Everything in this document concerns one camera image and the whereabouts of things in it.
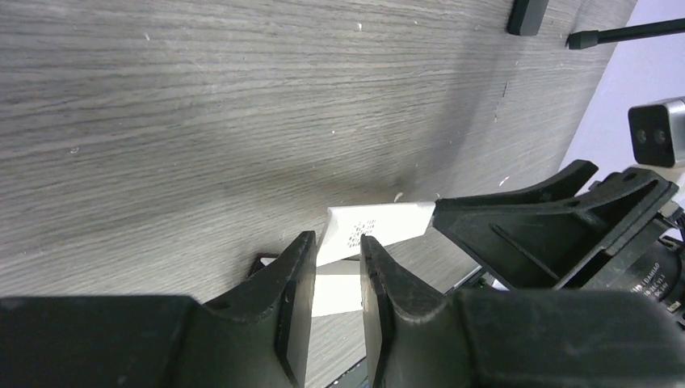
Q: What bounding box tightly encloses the black tripod stand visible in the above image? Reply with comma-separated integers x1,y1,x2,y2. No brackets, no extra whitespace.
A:
566,19,684,50

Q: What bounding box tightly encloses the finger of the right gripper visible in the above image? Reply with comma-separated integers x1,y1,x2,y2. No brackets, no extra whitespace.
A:
431,159,665,290

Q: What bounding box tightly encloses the white remote battery cover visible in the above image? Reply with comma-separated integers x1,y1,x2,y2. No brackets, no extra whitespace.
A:
317,201,435,266

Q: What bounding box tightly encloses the white silver prism bar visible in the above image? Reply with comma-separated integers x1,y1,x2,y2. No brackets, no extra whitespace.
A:
312,258,363,318

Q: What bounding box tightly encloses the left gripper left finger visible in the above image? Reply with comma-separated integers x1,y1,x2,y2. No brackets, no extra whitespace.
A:
1,231,316,387

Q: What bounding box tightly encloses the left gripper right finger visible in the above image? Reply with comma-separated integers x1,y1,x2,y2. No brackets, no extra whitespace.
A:
360,236,684,387

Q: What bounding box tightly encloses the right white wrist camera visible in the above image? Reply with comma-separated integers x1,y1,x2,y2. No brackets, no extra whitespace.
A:
628,97,684,169

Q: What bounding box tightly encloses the black remote control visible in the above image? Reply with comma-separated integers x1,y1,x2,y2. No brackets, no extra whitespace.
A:
506,0,548,36

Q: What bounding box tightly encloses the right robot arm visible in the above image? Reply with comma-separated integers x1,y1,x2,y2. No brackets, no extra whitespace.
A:
432,160,684,322

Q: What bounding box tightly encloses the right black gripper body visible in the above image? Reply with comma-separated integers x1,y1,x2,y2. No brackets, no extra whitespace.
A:
540,166,680,289

